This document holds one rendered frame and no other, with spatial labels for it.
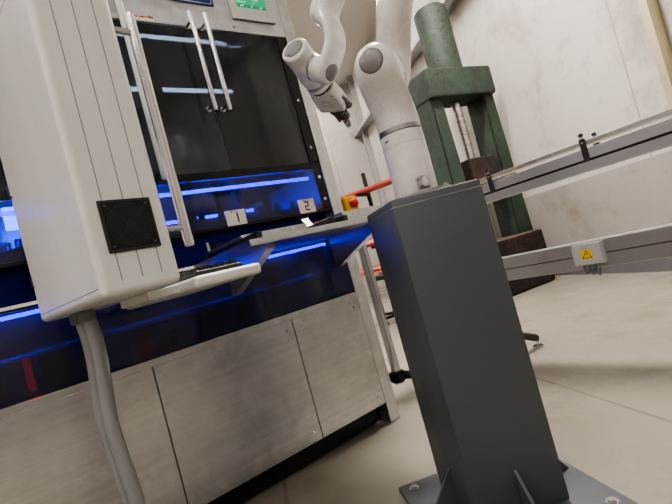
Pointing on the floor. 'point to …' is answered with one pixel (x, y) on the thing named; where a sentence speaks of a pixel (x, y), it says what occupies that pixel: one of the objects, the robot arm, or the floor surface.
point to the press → (468, 81)
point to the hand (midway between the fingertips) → (342, 115)
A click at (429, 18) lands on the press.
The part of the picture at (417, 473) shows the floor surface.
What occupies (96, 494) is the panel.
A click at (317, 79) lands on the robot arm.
